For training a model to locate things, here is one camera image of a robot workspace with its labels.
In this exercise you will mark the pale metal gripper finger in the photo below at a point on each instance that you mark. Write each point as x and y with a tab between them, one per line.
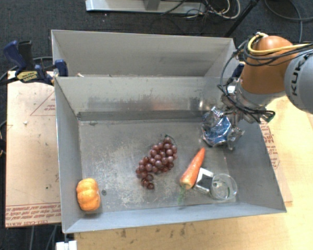
239	134
231	142

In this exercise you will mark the crumpled silver and blue packet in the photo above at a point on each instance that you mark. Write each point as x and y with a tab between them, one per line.
216	129

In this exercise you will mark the clear glass cup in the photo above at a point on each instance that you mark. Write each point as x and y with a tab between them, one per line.
223	187

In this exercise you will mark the orange toy carrot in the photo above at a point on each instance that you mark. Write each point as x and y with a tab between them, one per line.
194	169

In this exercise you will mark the small white and black box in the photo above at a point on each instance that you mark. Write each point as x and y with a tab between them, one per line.
204	181

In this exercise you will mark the bunch of dark red grapes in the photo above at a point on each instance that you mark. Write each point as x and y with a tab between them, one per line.
157	160

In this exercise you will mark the grey metal bin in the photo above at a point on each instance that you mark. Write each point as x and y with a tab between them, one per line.
135	144

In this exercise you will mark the small orange pumpkin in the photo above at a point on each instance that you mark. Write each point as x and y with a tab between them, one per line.
88	194

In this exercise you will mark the brown cardboard board, red print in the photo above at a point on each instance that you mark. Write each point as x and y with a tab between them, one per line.
31	152

